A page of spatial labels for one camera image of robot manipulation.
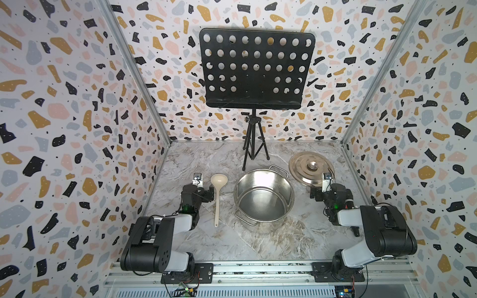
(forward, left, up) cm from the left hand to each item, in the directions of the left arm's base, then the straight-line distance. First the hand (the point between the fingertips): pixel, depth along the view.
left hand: (203, 184), depth 92 cm
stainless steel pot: (-4, -30, -6) cm, 31 cm away
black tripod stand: (+22, -26, +8) cm, 35 cm away
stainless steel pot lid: (+14, -58, -6) cm, 60 cm away
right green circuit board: (-44, -59, -9) cm, 74 cm away
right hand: (0, -61, -2) cm, 61 cm away
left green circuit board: (-43, +3, -10) cm, 44 cm away
